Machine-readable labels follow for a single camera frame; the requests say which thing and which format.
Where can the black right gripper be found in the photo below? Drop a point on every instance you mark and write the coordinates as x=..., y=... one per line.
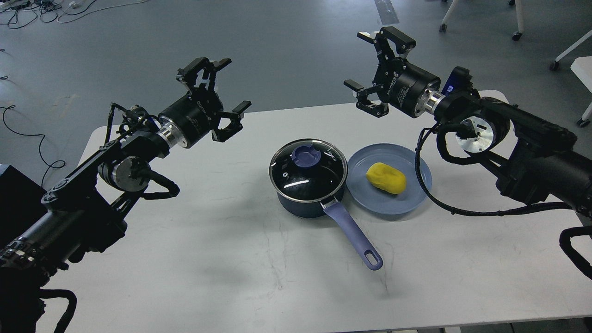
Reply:
x=396, y=82

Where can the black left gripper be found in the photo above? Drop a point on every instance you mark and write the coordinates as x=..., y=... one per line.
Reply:
x=200, y=110

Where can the yellow potato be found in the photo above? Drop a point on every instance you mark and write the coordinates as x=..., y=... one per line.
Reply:
x=386, y=178

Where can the glass lid purple knob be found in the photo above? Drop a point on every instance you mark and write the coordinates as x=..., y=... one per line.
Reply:
x=308, y=170

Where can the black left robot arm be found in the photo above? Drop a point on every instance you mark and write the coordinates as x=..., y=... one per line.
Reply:
x=42, y=232

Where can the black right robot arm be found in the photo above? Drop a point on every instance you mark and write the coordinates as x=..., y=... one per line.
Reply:
x=532, y=159

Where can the grey floor tape strip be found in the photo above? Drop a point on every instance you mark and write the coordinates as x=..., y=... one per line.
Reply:
x=387, y=13

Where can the blue round plate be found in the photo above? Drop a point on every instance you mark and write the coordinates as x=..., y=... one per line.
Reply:
x=377, y=200

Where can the white chair legs with casters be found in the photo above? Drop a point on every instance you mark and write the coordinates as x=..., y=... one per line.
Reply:
x=483, y=19

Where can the white table leg right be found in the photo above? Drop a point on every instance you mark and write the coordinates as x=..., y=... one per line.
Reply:
x=582, y=68

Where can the black box left edge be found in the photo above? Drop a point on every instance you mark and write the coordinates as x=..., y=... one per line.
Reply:
x=20, y=203

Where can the dark blue saucepan purple handle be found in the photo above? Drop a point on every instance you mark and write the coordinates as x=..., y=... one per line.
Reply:
x=334, y=208

